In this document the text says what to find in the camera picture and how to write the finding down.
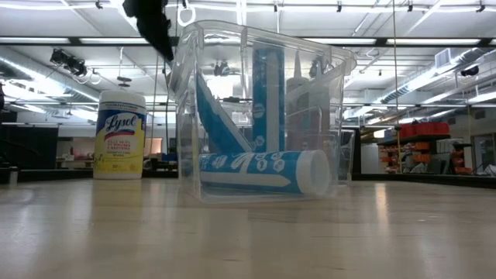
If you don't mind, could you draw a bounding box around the blue silicone sealant tube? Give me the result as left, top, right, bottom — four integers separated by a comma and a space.
252, 46, 287, 153
199, 150, 331, 196
195, 72, 253, 154

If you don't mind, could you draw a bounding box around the wide clear plastic bin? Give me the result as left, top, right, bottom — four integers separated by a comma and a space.
168, 19, 357, 205

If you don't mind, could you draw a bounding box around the small black ceiling lamp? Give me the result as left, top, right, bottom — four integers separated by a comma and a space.
460, 64, 480, 78

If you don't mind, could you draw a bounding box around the shelf with red bins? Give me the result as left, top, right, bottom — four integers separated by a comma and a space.
377, 122, 453, 175

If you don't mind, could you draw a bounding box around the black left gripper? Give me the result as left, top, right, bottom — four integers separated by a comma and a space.
122, 0, 174, 62

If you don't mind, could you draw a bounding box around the black ceiling fixture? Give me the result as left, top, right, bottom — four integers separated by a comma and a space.
309, 57, 325, 78
215, 61, 233, 77

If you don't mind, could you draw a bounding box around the thin hanging cord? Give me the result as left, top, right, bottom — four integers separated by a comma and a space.
392, 0, 400, 174

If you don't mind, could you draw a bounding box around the black ceiling spotlight cluster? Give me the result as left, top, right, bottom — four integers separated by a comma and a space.
49, 48, 88, 78

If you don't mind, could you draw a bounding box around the dark background cabinet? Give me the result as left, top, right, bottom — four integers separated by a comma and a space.
0, 126, 59, 170

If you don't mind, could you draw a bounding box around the black table frame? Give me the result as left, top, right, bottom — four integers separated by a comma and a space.
0, 167, 496, 190

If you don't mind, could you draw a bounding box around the Lysol wipes canister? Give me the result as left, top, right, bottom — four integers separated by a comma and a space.
92, 89, 147, 180

